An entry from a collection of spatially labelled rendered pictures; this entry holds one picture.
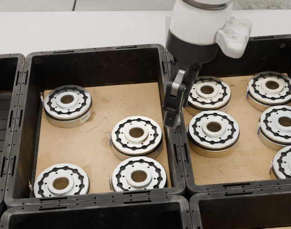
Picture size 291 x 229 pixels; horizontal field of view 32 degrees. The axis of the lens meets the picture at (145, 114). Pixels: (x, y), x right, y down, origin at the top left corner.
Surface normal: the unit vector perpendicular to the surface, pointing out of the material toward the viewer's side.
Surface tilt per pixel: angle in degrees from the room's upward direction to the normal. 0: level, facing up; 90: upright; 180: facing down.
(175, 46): 77
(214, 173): 0
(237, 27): 10
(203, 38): 84
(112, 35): 0
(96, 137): 0
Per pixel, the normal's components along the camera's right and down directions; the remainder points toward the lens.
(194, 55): 0.00, 0.62
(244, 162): -0.04, -0.69
